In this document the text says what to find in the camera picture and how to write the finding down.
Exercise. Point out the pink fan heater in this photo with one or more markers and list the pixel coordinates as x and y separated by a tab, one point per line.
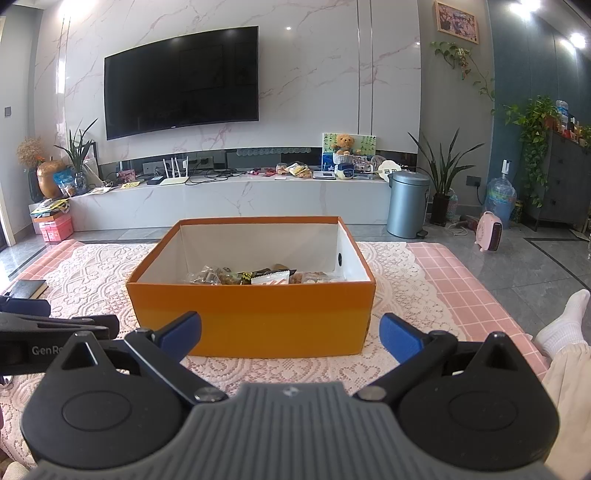
489	230

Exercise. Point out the teddy bear box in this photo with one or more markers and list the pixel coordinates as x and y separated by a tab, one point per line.
369	145

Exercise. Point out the black wall socket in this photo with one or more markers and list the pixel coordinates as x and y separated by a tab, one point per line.
473	181

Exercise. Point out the slim leafy potted plant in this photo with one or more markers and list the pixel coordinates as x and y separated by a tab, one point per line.
78	152

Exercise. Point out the red braised meat packet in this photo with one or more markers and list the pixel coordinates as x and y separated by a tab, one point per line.
231	278

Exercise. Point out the yellow snack bags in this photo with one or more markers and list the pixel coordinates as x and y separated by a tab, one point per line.
295	170

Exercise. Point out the grey pedal trash can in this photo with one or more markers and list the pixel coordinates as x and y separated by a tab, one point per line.
407	207

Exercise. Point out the white wifi router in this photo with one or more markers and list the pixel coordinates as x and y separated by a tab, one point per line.
174	181

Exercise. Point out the framed wall picture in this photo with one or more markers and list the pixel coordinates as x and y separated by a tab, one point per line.
456	21

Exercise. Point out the white lace tablecloth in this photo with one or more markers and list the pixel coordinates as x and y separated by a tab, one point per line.
92	272

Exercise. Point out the white cloud-shaped plaque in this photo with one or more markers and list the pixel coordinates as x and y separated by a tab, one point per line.
390	168

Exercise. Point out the brown teddy bear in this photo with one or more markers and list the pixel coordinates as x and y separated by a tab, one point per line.
345	144

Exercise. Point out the white marble tv console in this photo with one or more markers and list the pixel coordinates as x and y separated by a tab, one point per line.
207	201

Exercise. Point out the dried flower bouquet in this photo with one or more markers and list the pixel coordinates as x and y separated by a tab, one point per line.
30	152

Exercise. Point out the brown round vase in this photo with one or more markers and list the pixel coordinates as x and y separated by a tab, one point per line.
48	180

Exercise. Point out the row of small bottles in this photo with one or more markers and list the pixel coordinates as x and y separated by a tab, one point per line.
572	127

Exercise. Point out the blue white jar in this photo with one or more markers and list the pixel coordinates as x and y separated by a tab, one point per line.
344	172

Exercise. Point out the dark grey drawer cabinet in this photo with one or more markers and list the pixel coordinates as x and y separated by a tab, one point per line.
568	184

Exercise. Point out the white striped snack packet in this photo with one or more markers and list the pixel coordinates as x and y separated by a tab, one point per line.
272	279

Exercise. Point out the person's white sock foot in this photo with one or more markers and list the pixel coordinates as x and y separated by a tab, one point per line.
565	323

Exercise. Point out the person's beige trouser leg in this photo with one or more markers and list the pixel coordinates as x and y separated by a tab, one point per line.
572	392

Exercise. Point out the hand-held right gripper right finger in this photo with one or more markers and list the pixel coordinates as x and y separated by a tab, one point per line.
401	337

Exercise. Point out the tall potted snake plant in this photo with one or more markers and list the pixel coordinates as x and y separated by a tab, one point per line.
441	207

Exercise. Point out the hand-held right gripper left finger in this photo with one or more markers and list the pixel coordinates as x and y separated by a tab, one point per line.
182	334

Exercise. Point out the black television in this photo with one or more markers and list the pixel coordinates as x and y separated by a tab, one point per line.
180	83

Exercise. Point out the pink cardboard box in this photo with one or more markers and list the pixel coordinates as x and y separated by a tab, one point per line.
56	229

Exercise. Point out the blue snack bag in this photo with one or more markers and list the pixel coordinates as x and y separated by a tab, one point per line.
64	181

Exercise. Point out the large water bottle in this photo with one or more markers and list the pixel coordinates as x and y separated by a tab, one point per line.
501	198

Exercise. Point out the pink checked mat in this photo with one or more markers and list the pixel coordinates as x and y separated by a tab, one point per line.
461	286

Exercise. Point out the pile of papers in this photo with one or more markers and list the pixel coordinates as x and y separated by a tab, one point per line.
48	208

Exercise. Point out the black set-top box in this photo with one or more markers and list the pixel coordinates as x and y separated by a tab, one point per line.
156	180

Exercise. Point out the orange cardboard box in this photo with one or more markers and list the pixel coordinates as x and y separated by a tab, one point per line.
254	318

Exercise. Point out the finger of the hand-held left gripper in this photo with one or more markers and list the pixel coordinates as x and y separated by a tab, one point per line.
23	307
92	325

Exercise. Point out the trailing vine plant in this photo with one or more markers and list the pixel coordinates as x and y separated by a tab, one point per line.
455	53

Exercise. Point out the dark notebook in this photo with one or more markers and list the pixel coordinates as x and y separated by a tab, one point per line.
25	290

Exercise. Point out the clear packet with brown snack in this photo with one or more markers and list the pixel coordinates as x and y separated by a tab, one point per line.
205	276

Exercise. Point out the gold green small packet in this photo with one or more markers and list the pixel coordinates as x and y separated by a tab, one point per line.
247	276

